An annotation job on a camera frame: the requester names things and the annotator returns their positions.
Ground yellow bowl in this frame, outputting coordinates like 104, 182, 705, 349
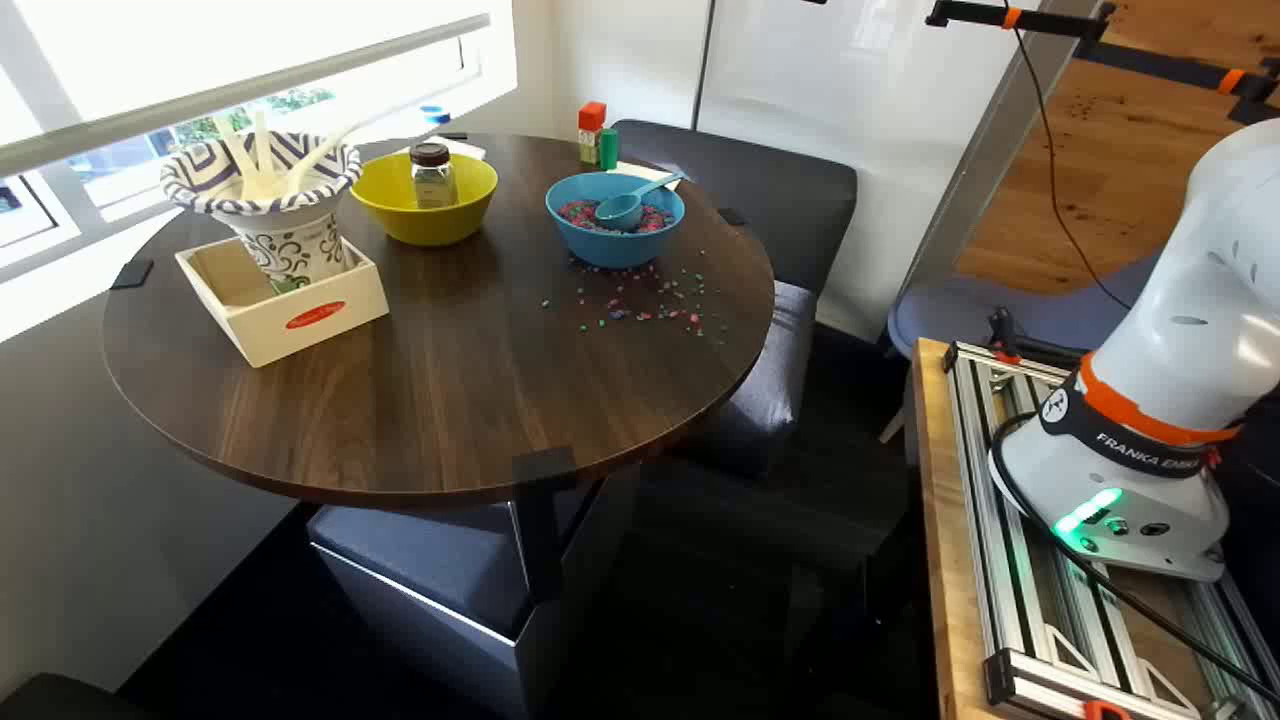
346, 150, 505, 253

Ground blue white patterned bowl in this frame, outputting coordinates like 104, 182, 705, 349
161, 130, 362, 222

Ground scattered colourful sprinkles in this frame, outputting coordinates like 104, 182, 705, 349
536, 257, 710, 339

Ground black drawer cabinet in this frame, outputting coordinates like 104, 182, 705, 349
680, 278, 820, 482

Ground light blue spoon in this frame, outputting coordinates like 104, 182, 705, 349
591, 173, 686, 229

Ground black table leg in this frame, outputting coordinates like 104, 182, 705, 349
509, 468, 582, 650

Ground dark navy cushioned bench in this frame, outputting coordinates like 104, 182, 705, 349
609, 118, 861, 299

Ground small glass jar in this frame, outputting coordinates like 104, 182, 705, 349
407, 142, 465, 211

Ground blue grey cube stool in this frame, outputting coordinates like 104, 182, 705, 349
305, 468, 648, 720

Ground white leaning board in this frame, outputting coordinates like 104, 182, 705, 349
686, 0, 1111, 345

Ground blue grey round seat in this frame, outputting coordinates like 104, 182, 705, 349
882, 257, 1168, 369

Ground white wooden box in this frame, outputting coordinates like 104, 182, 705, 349
173, 231, 394, 374

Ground wooden workbench top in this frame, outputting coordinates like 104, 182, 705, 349
909, 334, 1021, 720

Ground patterned ceramic cup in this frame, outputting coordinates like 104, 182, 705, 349
215, 197, 362, 291

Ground white plastic utensil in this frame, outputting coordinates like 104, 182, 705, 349
280, 74, 478, 200
206, 113, 286, 206

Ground black table edge clip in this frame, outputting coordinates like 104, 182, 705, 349
107, 257, 161, 297

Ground thin black stand cable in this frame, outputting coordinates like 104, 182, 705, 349
1011, 21, 1138, 321

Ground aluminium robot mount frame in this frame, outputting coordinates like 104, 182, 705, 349
939, 336, 1280, 720

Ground white window rail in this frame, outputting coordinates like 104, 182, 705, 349
0, 7, 494, 182

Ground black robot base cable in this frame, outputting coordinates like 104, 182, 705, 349
979, 408, 1280, 711

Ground black orange camera stand arm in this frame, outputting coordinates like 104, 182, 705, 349
925, 0, 1280, 130

